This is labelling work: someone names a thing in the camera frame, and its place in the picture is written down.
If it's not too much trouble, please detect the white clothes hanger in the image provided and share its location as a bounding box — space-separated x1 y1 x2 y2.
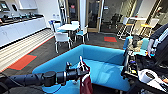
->
77 55 90 74

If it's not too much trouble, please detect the dark red varsity jacket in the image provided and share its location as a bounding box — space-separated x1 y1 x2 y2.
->
79 67 95 94

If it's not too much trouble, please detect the long blue sofa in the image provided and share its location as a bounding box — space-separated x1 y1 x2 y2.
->
31 44 133 94

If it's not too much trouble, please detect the white square table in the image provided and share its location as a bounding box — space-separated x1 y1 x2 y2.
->
57 23 81 43

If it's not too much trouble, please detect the white bar stool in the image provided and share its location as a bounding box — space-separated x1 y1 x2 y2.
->
115 16 130 38

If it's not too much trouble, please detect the white kitchen counter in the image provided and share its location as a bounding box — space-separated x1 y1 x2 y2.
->
0 13 48 48

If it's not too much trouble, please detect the white high table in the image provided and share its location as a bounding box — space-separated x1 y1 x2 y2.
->
127 15 148 38

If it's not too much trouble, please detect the orange seat bar stool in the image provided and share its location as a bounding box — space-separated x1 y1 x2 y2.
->
139 18 159 38

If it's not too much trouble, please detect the white wall cabinet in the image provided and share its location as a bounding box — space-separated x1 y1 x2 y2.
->
15 0 39 11

